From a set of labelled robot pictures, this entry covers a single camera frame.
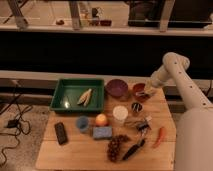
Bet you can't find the red bowl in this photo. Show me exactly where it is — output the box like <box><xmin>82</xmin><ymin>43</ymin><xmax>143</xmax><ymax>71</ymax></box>
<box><xmin>132</xmin><ymin>83</ymin><xmax>150</xmax><ymax>103</ymax></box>

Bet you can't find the black remote control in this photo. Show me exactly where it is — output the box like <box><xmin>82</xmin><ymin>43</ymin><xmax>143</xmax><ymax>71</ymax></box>
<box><xmin>54</xmin><ymin>122</ymin><xmax>68</xmax><ymax>145</ymax></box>

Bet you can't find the black power adapter with cables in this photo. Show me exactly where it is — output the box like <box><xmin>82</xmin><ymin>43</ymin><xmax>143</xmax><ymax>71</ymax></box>
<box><xmin>0</xmin><ymin>79</ymin><xmax>34</xmax><ymax>168</ymax></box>

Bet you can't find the green plastic tray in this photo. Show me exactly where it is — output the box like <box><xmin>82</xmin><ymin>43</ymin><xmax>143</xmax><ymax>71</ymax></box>
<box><xmin>50</xmin><ymin>78</ymin><xmax>104</xmax><ymax>113</ymax></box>

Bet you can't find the bunch of dark grapes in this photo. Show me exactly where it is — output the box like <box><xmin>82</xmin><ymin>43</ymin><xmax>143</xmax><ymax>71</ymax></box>
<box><xmin>107</xmin><ymin>134</ymin><xmax>130</xmax><ymax>162</ymax></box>

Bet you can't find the black handled knife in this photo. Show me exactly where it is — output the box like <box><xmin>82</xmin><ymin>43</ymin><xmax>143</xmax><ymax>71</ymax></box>
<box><xmin>122</xmin><ymin>139</ymin><xmax>145</xmax><ymax>161</ymax></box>

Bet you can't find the blue sponge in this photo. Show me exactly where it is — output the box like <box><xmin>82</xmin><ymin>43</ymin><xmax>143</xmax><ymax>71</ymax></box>
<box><xmin>93</xmin><ymin>126</ymin><xmax>112</xmax><ymax>139</ymax></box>

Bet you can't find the white cup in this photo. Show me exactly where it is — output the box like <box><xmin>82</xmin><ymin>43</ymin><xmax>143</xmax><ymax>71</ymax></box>
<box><xmin>113</xmin><ymin>106</ymin><xmax>128</xmax><ymax>125</ymax></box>

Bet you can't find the red yellow apple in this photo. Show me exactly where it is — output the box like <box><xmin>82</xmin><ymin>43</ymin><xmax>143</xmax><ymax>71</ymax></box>
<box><xmin>95</xmin><ymin>113</ymin><xmax>108</xmax><ymax>126</ymax></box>

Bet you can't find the orange carrot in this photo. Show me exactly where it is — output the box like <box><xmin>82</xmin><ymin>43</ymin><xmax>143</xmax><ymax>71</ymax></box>
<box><xmin>152</xmin><ymin>127</ymin><xmax>166</xmax><ymax>148</ymax></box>

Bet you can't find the purple bowl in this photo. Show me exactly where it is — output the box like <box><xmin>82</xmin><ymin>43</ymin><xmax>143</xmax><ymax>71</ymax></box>
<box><xmin>105</xmin><ymin>79</ymin><xmax>128</xmax><ymax>97</ymax></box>

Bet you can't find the metal binder clip tool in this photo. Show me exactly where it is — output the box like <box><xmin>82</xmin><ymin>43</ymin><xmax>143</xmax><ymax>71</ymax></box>
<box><xmin>125</xmin><ymin>116</ymin><xmax>152</xmax><ymax>134</ymax></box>

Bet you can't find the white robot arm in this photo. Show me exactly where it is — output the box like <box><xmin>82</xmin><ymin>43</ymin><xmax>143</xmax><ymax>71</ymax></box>
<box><xmin>145</xmin><ymin>52</ymin><xmax>213</xmax><ymax>171</ymax></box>

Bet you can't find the blue cup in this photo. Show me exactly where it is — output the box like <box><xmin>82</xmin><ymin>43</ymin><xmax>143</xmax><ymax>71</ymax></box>
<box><xmin>76</xmin><ymin>116</ymin><xmax>89</xmax><ymax>133</ymax></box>

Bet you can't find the small striped jar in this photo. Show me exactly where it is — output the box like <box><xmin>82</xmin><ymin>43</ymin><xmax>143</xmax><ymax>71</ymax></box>
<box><xmin>131</xmin><ymin>102</ymin><xmax>143</xmax><ymax>116</ymax></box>

